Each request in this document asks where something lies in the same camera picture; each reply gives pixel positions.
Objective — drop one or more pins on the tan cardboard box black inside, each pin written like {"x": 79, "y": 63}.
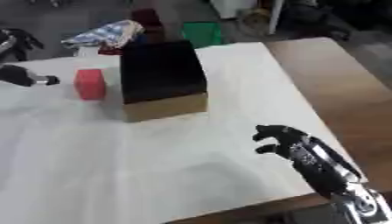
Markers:
{"x": 161, "y": 78}

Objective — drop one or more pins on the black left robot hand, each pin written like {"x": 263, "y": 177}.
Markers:
{"x": 20, "y": 74}

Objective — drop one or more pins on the red rectangular block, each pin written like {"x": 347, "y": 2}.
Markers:
{"x": 90, "y": 84}

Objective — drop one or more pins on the white cabinet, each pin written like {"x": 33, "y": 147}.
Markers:
{"x": 232, "y": 7}

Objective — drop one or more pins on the green bin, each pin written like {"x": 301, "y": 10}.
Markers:
{"x": 202, "y": 33}

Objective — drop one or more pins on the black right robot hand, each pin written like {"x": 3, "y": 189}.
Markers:
{"x": 306, "y": 159}

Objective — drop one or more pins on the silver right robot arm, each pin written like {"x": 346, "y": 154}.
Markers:
{"x": 361, "y": 205}

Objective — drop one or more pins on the patterned cloth bundle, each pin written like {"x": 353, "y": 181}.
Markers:
{"x": 107, "y": 35}

